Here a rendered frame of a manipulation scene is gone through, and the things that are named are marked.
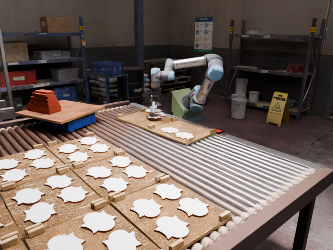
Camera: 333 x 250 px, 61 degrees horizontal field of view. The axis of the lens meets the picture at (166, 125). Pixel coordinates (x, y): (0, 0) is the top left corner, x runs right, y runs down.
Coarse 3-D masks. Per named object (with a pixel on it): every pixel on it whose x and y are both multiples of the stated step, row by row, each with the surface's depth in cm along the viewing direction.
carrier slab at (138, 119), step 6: (132, 114) 260; (138, 114) 260; (144, 114) 260; (120, 120) 246; (126, 120) 243; (132, 120) 243; (138, 120) 243; (144, 120) 243; (168, 120) 244; (138, 126) 230; (144, 126) 227
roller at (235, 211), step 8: (88, 128) 228; (104, 136) 210; (120, 144) 196; (128, 152) 186; (136, 152) 184; (144, 160) 174; (160, 168) 163; (176, 176) 154; (184, 184) 148; (192, 184) 146; (200, 192) 140; (208, 192) 139; (216, 200) 133; (224, 208) 129; (232, 208) 127; (240, 216) 123; (248, 216) 122
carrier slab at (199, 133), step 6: (156, 126) 228; (162, 126) 228; (168, 126) 228; (174, 126) 228; (180, 126) 228; (186, 126) 228; (192, 126) 228; (198, 126) 229; (156, 132) 215; (162, 132) 214; (192, 132) 215; (198, 132) 215; (204, 132) 216; (216, 132) 218; (168, 138) 206; (174, 138) 203; (180, 138) 203; (192, 138) 203; (198, 138) 204; (186, 144) 195
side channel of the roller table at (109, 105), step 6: (120, 102) 296; (126, 102) 299; (108, 108) 286; (12, 120) 235; (18, 120) 235; (24, 120) 236; (30, 120) 239; (36, 120) 242; (0, 126) 225; (6, 126) 228; (12, 126) 231
